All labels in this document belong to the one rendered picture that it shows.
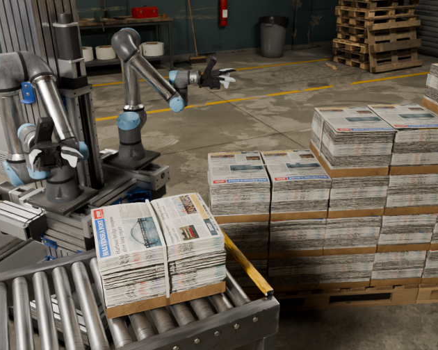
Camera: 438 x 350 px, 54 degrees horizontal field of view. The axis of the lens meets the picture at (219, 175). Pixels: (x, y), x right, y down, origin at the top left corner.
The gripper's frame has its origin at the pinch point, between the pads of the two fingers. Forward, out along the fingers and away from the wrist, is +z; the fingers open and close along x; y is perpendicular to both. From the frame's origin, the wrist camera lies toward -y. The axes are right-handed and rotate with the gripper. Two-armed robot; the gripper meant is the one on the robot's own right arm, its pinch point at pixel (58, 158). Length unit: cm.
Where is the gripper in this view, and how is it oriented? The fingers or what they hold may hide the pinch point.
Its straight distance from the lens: 139.1
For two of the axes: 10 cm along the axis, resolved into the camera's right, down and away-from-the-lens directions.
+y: -1.1, 9.2, 3.7
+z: 5.9, 3.6, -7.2
